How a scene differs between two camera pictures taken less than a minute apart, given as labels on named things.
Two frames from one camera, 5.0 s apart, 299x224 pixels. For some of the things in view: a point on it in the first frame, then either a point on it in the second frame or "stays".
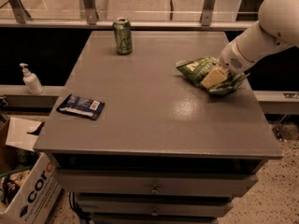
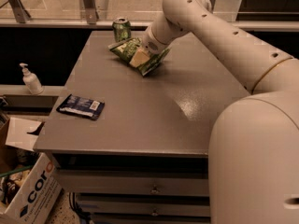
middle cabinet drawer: x=156 y=205 stays
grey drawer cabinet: x=138 y=140 stays
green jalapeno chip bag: x=194 y=70 to x=129 y=48
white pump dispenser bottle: x=32 y=81 stays
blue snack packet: x=82 y=105 stays
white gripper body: x=230 y=58 to x=151 y=45
